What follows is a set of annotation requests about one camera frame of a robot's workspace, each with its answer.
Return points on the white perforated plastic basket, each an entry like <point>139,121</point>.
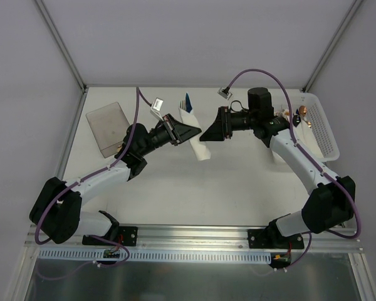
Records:
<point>319,139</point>

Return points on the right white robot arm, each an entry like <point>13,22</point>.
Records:
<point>331,197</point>

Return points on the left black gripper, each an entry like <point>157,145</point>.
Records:
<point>171,129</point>

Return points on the rolled napkin with black spoon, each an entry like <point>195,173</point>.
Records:
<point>296,120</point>

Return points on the copper spoon in basket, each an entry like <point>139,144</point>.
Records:
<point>302,112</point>

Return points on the white slotted cable duct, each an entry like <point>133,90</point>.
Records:
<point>178,256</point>

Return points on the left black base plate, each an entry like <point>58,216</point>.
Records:
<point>124,235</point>

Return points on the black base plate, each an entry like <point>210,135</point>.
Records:
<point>124,235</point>
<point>271,239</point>

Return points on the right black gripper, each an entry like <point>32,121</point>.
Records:
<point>223,123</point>

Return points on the aluminium mounting rail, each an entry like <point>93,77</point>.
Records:
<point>226,238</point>

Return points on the silver metal fork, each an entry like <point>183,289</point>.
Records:
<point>182,105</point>

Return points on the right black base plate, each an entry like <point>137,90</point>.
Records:
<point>271,239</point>

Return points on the smoky transparent plastic container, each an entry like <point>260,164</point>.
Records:
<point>109,126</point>

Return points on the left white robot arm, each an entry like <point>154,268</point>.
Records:
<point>57,212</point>

